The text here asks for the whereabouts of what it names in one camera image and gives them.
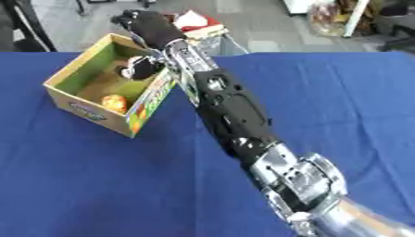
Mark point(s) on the clear plastic bag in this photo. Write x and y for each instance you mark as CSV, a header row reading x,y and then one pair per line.
x,y
325,17

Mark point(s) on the white post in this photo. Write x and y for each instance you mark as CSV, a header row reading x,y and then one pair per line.
x,y
355,17

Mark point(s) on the red and white bag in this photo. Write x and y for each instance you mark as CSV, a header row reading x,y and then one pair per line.
x,y
197,23

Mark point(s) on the black stand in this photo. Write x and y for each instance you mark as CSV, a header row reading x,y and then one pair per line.
x,y
32,27

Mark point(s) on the orange toy fruit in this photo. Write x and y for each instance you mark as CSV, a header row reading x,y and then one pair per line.
x,y
114,103

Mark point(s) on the tan cardboard box green inside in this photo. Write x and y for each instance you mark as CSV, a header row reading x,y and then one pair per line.
x,y
89,78

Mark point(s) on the black office chair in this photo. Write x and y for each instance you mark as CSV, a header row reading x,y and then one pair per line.
x,y
397,27

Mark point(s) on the silver and black right robot arm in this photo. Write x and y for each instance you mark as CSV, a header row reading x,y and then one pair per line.
x,y
237,117

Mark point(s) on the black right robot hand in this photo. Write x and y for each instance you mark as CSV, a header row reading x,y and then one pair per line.
x,y
154,29

